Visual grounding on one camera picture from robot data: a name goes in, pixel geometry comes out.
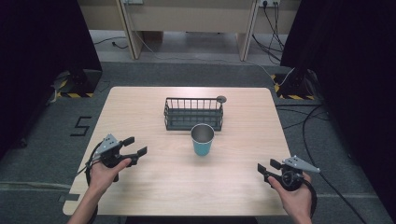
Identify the beige wooden desk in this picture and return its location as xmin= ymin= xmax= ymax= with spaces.
xmin=78 ymin=0 xmax=303 ymax=63

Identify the person's left hand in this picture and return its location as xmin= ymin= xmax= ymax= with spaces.
xmin=88 ymin=157 xmax=133 ymax=194

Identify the blue cup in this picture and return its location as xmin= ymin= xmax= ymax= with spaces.
xmin=191 ymin=122 xmax=216 ymax=157

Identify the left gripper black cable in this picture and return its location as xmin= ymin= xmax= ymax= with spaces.
xmin=77 ymin=140 xmax=105 ymax=188

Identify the black curtain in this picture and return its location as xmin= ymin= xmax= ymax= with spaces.
xmin=0 ymin=0 xmax=103 ymax=160
xmin=279 ymin=0 xmax=396 ymax=216

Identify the person's right hand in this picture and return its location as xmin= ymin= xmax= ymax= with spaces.
xmin=267 ymin=172 xmax=313 ymax=218

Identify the black wire rack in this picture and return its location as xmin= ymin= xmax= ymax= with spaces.
xmin=163 ymin=95 xmax=228 ymax=132

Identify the black floor cable with plug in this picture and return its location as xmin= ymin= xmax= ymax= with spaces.
xmin=93 ymin=36 xmax=129 ymax=50

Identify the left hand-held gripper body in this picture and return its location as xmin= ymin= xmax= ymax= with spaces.
xmin=93 ymin=133 xmax=139 ymax=183

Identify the bundle of black cables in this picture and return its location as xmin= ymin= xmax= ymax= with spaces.
xmin=251 ymin=0 xmax=286 ymax=63

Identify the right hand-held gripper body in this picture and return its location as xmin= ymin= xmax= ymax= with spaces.
xmin=278 ymin=155 xmax=321 ymax=192

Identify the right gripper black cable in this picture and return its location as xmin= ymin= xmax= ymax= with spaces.
xmin=301 ymin=178 xmax=318 ymax=218

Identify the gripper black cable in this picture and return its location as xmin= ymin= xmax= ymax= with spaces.
xmin=301 ymin=178 xmax=318 ymax=218
xmin=77 ymin=140 xmax=105 ymax=188

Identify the black stand base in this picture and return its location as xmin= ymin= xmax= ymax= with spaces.
xmin=271 ymin=68 xmax=320 ymax=101
xmin=53 ymin=68 xmax=103 ymax=99

